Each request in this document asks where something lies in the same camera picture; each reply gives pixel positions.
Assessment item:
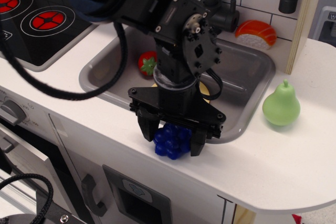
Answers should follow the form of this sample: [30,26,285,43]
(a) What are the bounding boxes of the black cable lower left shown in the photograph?
[0,173,54,224]

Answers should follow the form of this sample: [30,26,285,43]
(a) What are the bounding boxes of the black braided cable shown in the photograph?
[0,11,128,101]

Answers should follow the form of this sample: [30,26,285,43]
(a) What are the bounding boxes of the red toy strawberry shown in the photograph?
[138,51,157,76]

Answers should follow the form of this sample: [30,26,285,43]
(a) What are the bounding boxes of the green toy pear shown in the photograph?
[262,79,301,126]

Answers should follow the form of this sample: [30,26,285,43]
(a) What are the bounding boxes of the grey oven knob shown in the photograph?
[1,100,26,126]

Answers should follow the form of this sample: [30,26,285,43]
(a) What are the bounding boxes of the black toy stovetop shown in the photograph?
[1,0,95,72]

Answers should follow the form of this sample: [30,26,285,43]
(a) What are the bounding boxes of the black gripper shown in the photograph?
[128,84,226,156]

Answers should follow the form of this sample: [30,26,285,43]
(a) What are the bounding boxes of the salmon sushi toy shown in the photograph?
[235,20,277,50]

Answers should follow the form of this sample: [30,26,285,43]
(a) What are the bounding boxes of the grey dishwasher panel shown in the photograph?
[102,165,173,223]

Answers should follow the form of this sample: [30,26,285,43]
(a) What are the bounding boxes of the dark grey toy faucet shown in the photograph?
[202,0,298,33]

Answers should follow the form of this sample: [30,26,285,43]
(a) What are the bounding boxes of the grey oven door handle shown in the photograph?
[0,136,17,154]

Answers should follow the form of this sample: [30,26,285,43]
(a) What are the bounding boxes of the yellow toy plate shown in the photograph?
[151,82,210,103]

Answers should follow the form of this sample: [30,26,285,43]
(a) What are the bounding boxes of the grey appliance background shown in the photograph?
[312,6,335,47]

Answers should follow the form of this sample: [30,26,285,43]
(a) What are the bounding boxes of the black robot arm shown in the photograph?
[70,0,226,156]

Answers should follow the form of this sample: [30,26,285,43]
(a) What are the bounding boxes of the blue toy blueberries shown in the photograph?
[153,123,192,160]

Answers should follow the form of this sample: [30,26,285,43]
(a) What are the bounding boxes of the wooden side panel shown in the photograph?
[284,0,319,74]

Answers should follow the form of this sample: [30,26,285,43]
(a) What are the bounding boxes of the grey cabinet door handle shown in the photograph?
[81,174,107,217]

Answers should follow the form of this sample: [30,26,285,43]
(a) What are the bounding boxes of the grey toy sink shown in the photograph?
[79,27,275,144]

